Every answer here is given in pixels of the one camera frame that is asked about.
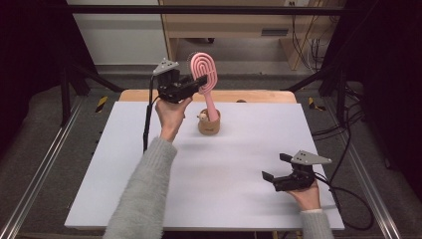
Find black metal stand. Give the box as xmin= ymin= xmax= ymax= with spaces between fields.
xmin=284 ymin=64 xmax=350 ymax=127
xmin=59 ymin=61 xmax=124 ymax=127

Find black floor cables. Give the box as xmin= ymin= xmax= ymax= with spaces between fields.
xmin=312 ymin=83 xmax=366 ymax=142

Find person's right hand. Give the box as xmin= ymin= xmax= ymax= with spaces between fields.
xmin=286 ymin=180 xmax=322 ymax=212

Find white foam board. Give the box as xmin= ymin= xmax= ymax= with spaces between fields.
xmin=64 ymin=101 xmax=345 ymax=231

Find hanging cables under desk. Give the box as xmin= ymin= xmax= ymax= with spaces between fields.
xmin=290 ymin=14 xmax=325 ymax=73

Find brown cup with animal figure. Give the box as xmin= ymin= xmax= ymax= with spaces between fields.
xmin=196 ymin=109 xmax=222 ymax=136

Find light wooden desk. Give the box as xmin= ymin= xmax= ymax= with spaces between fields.
xmin=158 ymin=0 xmax=346 ymax=72

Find person's left hand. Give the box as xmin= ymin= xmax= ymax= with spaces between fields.
xmin=154 ymin=96 xmax=194 ymax=143

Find pink hairbrush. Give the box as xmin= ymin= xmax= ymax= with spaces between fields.
xmin=189 ymin=52 xmax=221 ymax=122

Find black horizontal frame bar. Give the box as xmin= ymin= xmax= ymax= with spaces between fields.
xmin=64 ymin=4 xmax=347 ymax=16

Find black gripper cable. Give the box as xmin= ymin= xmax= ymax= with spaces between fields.
xmin=141 ymin=74 xmax=159 ymax=154
xmin=314 ymin=171 xmax=375 ymax=231

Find wooden table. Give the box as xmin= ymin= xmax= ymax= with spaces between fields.
xmin=118 ymin=89 xmax=298 ymax=104

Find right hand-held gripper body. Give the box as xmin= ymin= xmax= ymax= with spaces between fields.
xmin=273 ymin=149 xmax=333 ymax=193

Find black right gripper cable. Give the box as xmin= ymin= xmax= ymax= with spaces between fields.
xmin=314 ymin=171 xmax=375 ymax=231

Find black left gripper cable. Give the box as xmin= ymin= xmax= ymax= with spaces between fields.
xmin=141 ymin=74 xmax=159 ymax=154

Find white cabinet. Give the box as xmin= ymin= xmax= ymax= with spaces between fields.
xmin=66 ymin=0 xmax=170 ymax=66

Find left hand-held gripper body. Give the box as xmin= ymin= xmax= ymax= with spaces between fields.
xmin=152 ymin=58 xmax=201 ymax=105

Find black curtain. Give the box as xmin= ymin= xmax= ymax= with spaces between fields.
xmin=0 ymin=0 xmax=99 ymax=153
xmin=320 ymin=0 xmax=422 ymax=195

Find aluminium floor rail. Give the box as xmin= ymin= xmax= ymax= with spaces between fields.
xmin=0 ymin=96 xmax=85 ymax=239
xmin=322 ymin=99 xmax=403 ymax=239

